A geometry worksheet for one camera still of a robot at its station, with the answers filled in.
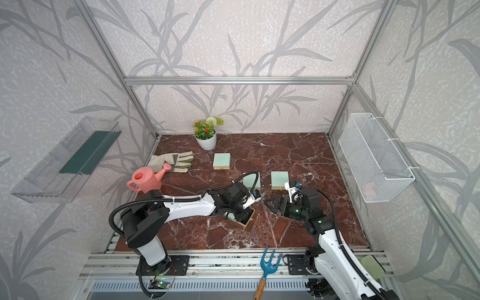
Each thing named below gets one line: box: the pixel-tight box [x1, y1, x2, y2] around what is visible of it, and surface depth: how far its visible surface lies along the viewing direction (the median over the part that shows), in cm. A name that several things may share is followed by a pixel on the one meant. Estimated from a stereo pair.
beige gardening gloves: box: [147, 150, 195, 173], surface depth 110 cm
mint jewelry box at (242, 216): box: [223, 206, 256, 228], surface depth 79 cm
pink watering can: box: [126, 163, 172, 194], surface depth 90 cm
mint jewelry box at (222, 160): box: [212, 152, 232, 170], surface depth 106 cm
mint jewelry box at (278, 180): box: [270, 171, 290, 190], surface depth 98 cm
